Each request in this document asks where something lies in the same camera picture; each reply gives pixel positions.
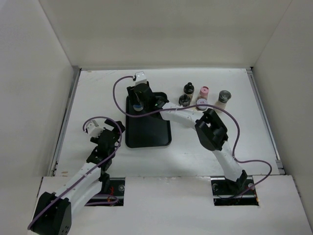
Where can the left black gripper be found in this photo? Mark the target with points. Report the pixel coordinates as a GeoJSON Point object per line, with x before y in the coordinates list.
{"type": "Point", "coordinates": [116, 129]}

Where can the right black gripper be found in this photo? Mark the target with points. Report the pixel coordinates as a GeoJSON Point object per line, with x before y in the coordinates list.
{"type": "Point", "coordinates": [133, 95]}

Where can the silver cap blue label bottle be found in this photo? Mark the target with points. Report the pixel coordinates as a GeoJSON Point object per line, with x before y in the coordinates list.
{"type": "Point", "coordinates": [138, 107]}

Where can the black cap spice bottle front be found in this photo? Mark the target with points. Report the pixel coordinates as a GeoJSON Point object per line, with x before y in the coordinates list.
{"type": "Point", "coordinates": [184, 100]}

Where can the black cap spice bottle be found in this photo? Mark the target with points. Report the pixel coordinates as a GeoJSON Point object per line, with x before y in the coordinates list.
{"type": "Point", "coordinates": [184, 100]}
{"type": "Point", "coordinates": [188, 89]}

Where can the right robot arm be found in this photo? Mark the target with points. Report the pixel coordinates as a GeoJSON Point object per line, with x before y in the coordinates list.
{"type": "Point", "coordinates": [211, 131]}

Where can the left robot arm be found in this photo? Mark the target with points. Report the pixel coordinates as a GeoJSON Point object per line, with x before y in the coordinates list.
{"type": "Point", "coordinates": [54, 211]}

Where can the black plastic tray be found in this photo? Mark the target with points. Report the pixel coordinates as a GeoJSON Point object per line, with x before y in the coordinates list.
{"type": "Point", "coordinates": [147, 132]}

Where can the pink cap spice bottle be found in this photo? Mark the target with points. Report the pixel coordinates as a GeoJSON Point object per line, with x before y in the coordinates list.
{"type": "Point", "coordinates": [203, 93]}

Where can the grey clear cap spice bottle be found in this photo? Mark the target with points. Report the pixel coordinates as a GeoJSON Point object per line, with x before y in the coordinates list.
{"type": "Point", "coordinates": [223, 98]}

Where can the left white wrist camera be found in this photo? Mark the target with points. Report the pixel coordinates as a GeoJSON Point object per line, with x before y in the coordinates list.
{"type": "Point", "coordinates": [93, 129]}

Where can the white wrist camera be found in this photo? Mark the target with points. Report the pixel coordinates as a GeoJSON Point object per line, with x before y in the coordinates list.
{"type": "Point", "coordinates": [93, 129]}
{"type": "Point", "coordinates": [140, 78]}

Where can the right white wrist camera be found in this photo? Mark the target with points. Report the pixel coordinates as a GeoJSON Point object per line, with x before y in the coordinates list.
{"type": "Point", "coordinates": [140, 78]}

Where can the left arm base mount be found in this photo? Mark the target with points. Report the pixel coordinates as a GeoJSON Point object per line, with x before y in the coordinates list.
{"type": "Point", "coordinates": [111, 193]}

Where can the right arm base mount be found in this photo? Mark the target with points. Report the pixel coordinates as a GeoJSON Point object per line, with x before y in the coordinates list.
{"type": "Point", "coordinates": [226, 192]}

